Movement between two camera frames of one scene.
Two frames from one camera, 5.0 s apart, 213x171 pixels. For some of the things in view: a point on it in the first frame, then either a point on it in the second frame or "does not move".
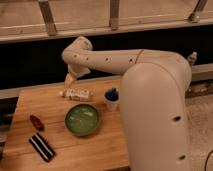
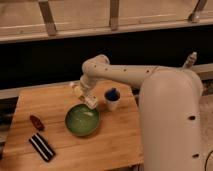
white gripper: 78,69 to 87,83
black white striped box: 42,147 does not move
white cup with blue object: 111,99 does not move
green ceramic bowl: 82,119 does not move
